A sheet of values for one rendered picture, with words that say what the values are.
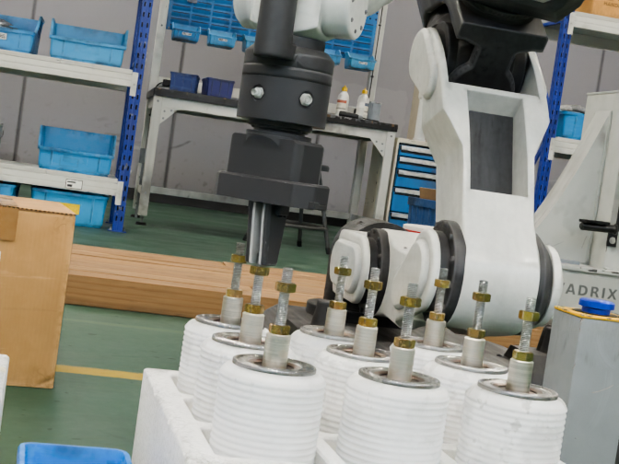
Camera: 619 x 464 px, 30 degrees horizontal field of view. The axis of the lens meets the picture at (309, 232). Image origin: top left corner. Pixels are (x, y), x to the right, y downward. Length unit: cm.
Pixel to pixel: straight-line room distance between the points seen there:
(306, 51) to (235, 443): 37
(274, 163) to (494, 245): 49
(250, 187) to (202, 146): 837
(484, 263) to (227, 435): 59
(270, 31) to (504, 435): 42
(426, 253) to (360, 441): 52
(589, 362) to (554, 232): 225
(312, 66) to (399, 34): 874
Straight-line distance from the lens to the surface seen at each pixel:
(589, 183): 359
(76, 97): 944
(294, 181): 110
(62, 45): 575
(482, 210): 155
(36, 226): 198
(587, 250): 360
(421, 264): 152
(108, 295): 304
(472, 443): 109
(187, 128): 948
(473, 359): 121
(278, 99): 109
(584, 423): 133
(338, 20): 110
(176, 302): 305
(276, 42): 108
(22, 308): 199
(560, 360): 134
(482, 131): 165
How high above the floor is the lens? 43
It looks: 3 degrees down
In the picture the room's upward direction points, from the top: 8 degrees clockwise
